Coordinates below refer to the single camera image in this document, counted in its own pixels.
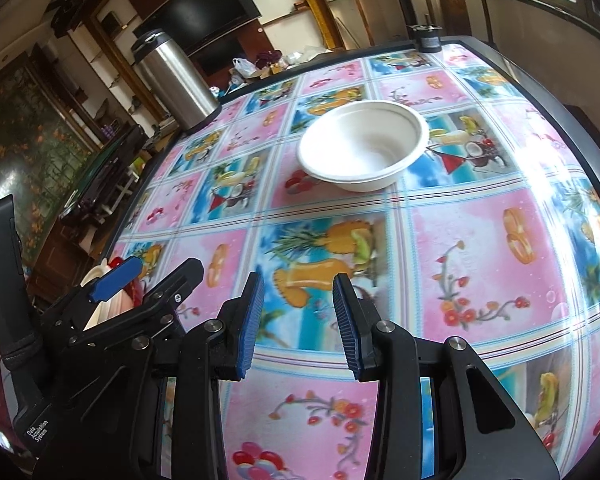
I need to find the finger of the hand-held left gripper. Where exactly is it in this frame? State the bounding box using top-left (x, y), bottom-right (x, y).
top-left (40, 256), bottom-right (143, 341)
top-left (55, 258), bottom-right (204, 361)

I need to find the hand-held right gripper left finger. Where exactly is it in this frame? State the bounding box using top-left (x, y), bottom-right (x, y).
top-left (32, 272), bottom-right (265, 480)

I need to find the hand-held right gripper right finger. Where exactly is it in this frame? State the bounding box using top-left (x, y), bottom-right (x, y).
top-left (332, 274), bottom-right (561, 480)

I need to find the cream ribbed plastic bowl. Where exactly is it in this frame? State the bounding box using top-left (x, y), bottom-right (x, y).
top-left (81, 260), bottom-right (131, 332)

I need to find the wide white bowl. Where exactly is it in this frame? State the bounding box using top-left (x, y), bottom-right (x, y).
top-left (297, 101), bottom-right (430, 192)

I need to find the green mahjong table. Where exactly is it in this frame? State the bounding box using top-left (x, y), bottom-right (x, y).
top-left (60, 125), bottom-right (148, 226)

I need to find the printed fruit tablecloth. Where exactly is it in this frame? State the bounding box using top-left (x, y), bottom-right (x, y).
top-left (105, 42), bottom-right (600, 480)

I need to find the stainless steel thermos jug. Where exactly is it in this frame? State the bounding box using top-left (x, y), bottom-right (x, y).
top-left (131, 29), bottom-right (222, 131)

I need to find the white plastic bag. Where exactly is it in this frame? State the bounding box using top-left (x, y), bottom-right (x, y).
top-left (232, 57), bottom-right (257, 81)

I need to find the black flat television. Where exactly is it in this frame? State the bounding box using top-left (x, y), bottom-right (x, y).
top-left (145, 0), bottom-right (261, 56)

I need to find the small black table gadget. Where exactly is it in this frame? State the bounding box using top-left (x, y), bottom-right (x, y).
top-left (409, 24), bottom-right (443, 52)

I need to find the floral wall picture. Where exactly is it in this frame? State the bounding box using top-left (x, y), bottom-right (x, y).
top-left (0, 67), bottom-right (93, 261)

